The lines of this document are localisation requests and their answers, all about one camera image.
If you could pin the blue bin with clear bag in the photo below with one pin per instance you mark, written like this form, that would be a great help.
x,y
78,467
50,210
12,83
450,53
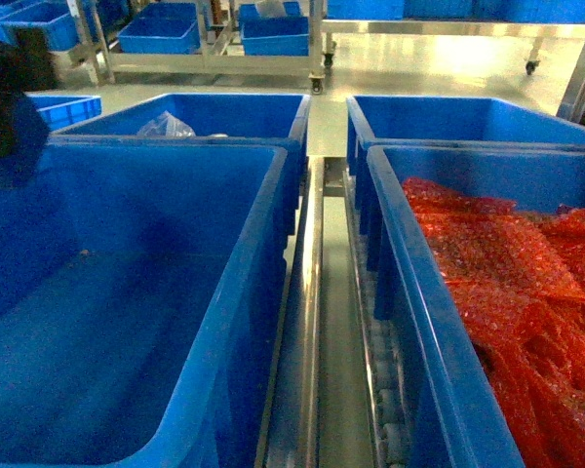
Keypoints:
x,y
230,118

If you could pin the blue bin rear right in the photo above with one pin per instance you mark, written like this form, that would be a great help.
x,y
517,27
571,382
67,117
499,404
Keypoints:
x,y
442,121

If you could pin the stainless steel shelf rack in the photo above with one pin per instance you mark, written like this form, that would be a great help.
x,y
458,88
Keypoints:
x,y
332,401

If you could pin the empty blue bin front middle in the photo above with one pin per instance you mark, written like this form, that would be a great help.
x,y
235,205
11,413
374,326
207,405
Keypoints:
x,y
140,289

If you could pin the blue bin with red bags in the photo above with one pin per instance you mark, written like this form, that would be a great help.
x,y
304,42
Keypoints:
x,y
450,415

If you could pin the blue bin rear left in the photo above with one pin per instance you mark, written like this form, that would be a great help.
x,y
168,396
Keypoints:
x,y
59,112

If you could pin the clear plastic bag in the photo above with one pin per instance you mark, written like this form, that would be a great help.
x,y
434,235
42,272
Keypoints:
x,y
166,125

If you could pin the red bubble wrap bags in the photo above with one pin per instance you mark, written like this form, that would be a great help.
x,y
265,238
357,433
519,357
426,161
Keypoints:
x,y
517,280

